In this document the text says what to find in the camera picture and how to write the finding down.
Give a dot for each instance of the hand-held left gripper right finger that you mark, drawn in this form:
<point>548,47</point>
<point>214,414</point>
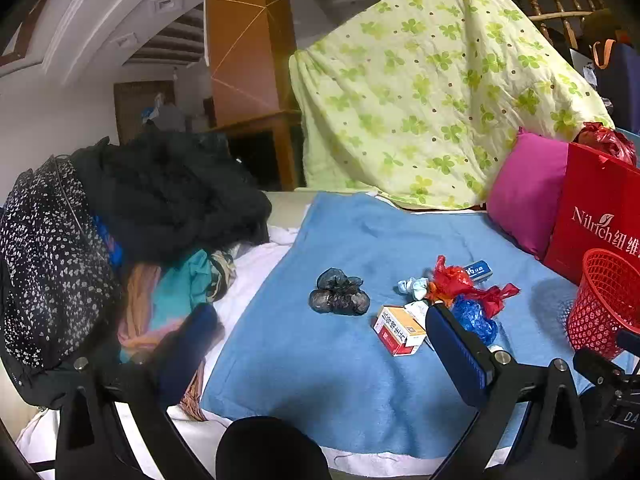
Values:
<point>450,350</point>

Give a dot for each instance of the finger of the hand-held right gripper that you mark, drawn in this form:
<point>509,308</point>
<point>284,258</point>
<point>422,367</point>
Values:
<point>597,365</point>
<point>629,342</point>

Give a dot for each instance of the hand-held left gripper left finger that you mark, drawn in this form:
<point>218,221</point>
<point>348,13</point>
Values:
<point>192,340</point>

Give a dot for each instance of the blue plastic bag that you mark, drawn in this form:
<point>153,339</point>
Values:
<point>472,317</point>

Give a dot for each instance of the red mesh plastic basket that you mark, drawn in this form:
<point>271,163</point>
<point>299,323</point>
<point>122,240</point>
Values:
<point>600,305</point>

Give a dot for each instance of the white paper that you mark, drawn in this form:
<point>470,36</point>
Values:
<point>417,308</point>

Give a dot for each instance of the orange and white medicine box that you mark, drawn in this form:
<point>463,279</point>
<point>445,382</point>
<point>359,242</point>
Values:
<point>397,330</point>

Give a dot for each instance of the small orange wrapper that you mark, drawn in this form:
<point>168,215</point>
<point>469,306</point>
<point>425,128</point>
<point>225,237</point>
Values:
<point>434,291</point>

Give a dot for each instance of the light blue paper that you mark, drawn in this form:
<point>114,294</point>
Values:
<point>412,286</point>

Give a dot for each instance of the small blue carton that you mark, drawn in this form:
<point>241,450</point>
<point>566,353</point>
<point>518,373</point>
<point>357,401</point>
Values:
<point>477,270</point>

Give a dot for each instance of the black plastic bag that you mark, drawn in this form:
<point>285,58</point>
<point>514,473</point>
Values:
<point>340,295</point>

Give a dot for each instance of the teal cloth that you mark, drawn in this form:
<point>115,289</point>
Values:
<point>177,285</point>

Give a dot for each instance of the orange pink cloth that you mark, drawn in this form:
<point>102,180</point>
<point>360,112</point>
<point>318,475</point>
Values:
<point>137,310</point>

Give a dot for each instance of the white bed sheet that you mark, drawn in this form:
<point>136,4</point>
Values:
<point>245,280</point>

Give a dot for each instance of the blue towel blanket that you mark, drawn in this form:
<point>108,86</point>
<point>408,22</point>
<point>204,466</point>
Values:
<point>325,370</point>

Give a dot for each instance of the red paper gift bag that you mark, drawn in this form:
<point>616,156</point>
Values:
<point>595,210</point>

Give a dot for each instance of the black white-dotted garment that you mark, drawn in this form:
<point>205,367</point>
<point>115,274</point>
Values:
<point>45,270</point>

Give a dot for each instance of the pink pillow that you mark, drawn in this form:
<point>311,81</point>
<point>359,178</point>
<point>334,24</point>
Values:
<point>525,195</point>

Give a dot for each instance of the red plastic bag in gift bag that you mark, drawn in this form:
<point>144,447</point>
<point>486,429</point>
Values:
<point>607,140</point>

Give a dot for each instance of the brown wooden door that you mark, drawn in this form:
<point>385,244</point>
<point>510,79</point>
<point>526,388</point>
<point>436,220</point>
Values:
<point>130,110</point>

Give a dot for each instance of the green floral quilt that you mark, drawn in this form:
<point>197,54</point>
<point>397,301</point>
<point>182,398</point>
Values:
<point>425,85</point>

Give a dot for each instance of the orange wooden pillar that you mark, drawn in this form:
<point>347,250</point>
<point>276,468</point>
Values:
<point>245,50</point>

